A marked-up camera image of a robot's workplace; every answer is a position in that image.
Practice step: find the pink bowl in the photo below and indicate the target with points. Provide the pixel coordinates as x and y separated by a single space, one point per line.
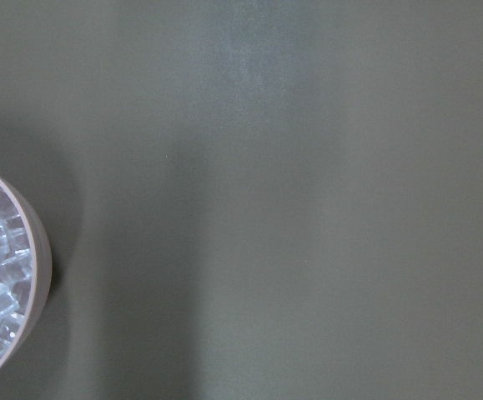
42 266

